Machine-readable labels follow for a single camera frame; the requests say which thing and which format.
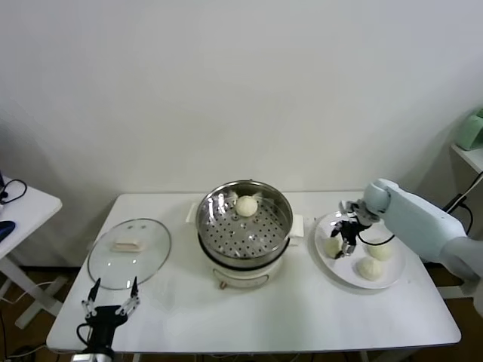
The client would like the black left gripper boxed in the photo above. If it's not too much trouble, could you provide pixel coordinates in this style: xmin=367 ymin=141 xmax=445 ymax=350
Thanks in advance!
xmin=82 ymin=276 xmax=142 ymax=351

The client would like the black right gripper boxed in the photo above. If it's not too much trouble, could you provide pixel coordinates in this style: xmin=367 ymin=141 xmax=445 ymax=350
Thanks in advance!
xmin=330 ymin=213 xmax=378 ymax=259

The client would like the white steamed baozi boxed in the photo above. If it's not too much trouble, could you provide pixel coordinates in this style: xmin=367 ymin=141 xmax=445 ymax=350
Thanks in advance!
xmin=366 ymin=241 xmax=392 ymax=262
xmin=325 ymin=238 xmax=345 ymax=259
xmin=235 ymin=195 xmax=259 ymax=219
xmin=356 ymin=256 xmax=385 ymax=282

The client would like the perforated steel steamer basket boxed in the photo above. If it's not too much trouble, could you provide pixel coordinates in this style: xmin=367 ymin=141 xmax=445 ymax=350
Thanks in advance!
xmin=195 ymin=180 xmax=294 ymax=264

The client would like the white round plate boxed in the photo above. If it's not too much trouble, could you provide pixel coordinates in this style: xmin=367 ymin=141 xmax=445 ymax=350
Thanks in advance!
xmin=313 ymin=210 xmax=407 ymax=290

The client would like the glass pot lid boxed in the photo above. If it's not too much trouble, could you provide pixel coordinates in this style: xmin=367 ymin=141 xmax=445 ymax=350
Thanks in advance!
xmin=87 ymin=217 xmax=173 ymax=291

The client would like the white electric cooking pot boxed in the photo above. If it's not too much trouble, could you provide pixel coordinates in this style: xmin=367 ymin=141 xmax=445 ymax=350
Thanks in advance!
xmin=185 ymin=201 xmax=306 ymax=291

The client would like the white side table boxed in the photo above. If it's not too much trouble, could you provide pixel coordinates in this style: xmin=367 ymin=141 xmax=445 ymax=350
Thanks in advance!
xmin=0 ymin=176 xmax=63 ymax=329

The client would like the pale green appliance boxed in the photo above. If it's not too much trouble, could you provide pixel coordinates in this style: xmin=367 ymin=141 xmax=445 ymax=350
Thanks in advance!
xmin=454 ymin=107 xmax=483 ymax=151

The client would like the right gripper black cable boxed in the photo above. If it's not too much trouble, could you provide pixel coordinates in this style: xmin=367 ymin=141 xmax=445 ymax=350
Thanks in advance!
xmin=357 ymin=232 xmax=395 ymax=247

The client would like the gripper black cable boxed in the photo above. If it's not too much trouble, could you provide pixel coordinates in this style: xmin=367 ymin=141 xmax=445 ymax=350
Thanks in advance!
xmin=75 ymin=322 xmax=95 ymax=346
xmin=357 ymin=232 xmax=395 ymax=247

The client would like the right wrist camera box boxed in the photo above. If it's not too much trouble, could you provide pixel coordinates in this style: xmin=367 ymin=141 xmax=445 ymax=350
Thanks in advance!
xmin=337 ymin=199 xmax=361 ymax=219

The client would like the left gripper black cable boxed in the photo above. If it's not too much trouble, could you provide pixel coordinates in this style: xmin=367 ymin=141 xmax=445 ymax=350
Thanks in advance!
xmin=75 ymin=322 xmax=95 ymax=346

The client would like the white floor cable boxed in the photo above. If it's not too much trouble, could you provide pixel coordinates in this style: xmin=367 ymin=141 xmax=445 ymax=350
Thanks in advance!
xmin=0 ymin=280 xmax=58 ymax=305

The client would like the black power adapter cable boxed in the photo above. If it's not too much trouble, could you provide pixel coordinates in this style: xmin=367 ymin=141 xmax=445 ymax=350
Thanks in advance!
xmin=441 ymin=192 xmax=474 ymax=242

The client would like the thin white hanging cable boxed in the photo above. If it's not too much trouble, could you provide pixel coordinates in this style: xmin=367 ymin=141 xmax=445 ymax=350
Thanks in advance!
xmin=458 ymin=173 xmax=483 ymax=199

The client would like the black cable loop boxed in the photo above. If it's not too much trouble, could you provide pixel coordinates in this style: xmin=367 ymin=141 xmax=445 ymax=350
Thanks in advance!
xmin=0 ymin=179 xmax=27 ymax=207

